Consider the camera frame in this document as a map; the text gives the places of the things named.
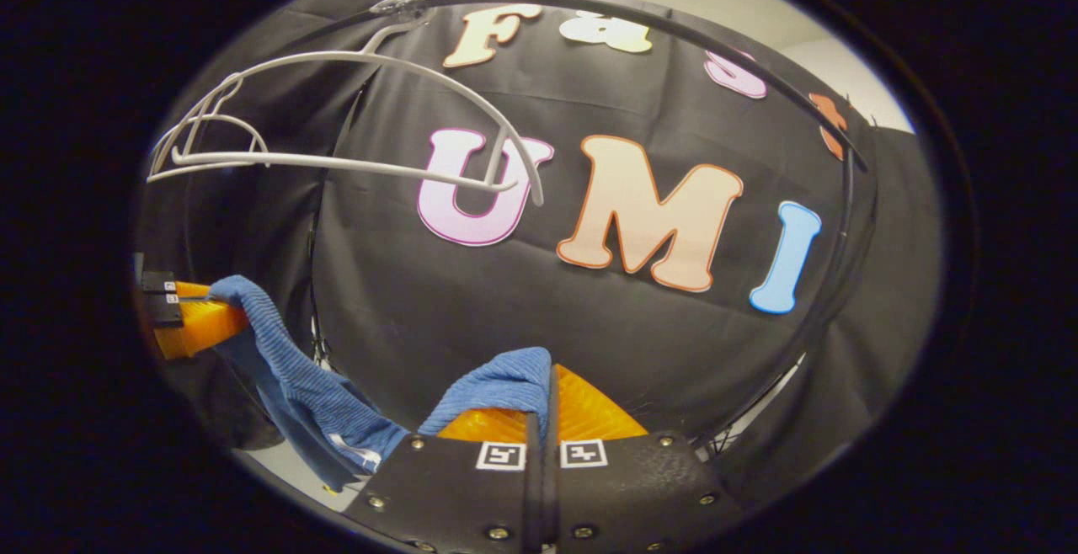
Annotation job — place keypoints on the white plastic hanger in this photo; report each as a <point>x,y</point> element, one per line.
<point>379,167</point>
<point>227,116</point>

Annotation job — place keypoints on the black backdrop cloth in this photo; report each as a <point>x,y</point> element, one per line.
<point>505,310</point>

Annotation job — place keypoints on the black tripod stand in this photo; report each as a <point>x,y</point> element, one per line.
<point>320,343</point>

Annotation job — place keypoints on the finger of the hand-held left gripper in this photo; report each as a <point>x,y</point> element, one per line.
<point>198,322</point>

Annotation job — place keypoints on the black clothes rack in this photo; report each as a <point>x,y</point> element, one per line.
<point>674,28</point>

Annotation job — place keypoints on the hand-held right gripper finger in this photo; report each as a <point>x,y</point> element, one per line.
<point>552,495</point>
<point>534,495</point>

